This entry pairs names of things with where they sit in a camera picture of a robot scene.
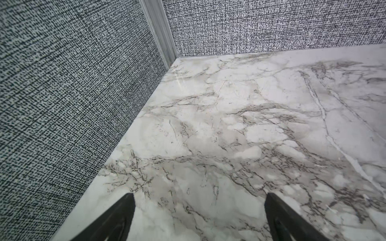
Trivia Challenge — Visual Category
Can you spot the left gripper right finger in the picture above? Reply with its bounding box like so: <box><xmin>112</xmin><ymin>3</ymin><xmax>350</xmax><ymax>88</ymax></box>
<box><xmin>264</xmin><ymin>193</ymin><xmax>328</xmax><ymax>241</ymax></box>

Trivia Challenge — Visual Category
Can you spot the aluminium corner post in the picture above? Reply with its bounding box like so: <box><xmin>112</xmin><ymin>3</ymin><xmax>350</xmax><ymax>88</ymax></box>
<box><xmin>139</xmin><ymin>0</ymin><xmax>179</xmax><ymax>69</ymax></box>

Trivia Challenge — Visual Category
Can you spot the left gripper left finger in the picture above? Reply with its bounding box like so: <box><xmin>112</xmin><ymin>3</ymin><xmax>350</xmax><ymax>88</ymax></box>
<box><xmin>71</xmin><ymin>193</ymin><xmax>136</xmax><ymax>241</ymax></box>

